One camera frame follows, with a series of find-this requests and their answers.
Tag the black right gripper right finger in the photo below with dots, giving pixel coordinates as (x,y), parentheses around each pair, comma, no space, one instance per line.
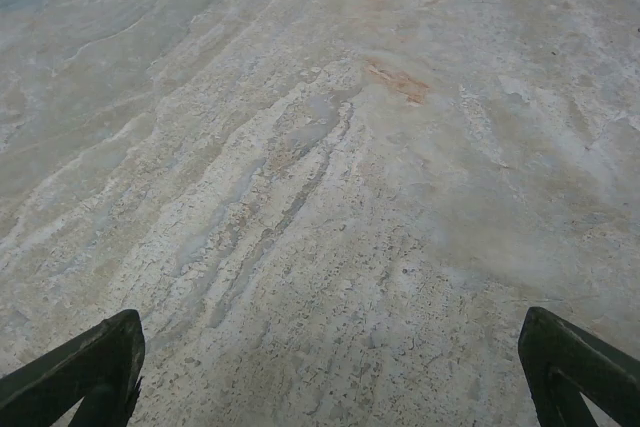
(575,362)

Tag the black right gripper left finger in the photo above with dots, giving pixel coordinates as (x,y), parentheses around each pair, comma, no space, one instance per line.
(75,372)

